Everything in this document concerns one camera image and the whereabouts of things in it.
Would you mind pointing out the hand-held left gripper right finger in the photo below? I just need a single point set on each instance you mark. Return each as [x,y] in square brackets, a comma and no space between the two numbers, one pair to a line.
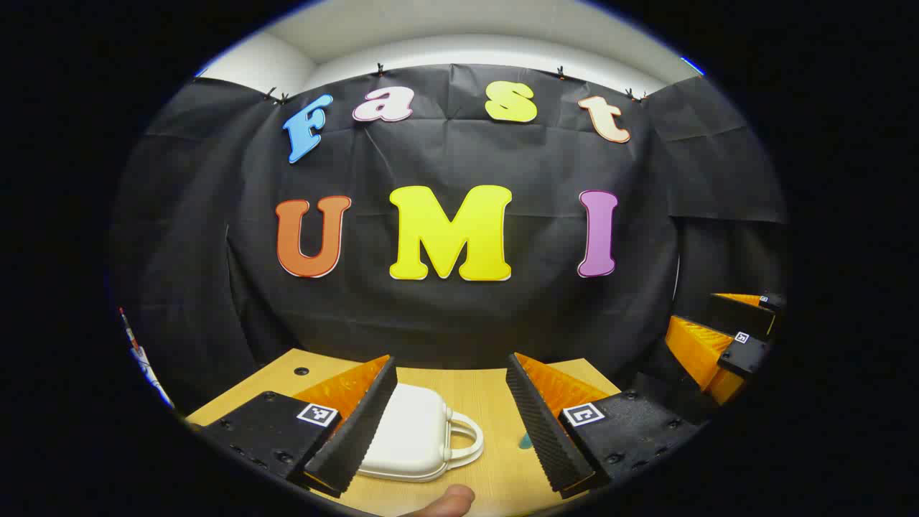
[542,438]

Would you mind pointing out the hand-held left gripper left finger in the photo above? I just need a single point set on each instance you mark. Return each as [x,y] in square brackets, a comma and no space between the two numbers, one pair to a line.
[359,431]

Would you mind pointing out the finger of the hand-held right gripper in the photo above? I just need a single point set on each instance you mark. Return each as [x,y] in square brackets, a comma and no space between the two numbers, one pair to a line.
[739,310]
[747,355]

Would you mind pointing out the white and blue cream tube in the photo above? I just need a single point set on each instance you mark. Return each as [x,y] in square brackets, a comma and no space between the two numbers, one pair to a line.
[526,441]

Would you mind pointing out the lit monitor screen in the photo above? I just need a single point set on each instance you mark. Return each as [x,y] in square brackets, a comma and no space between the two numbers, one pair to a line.
[143,359]

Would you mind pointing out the black backdrop cloth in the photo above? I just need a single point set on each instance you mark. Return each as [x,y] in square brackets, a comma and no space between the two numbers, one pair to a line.
[445,158]

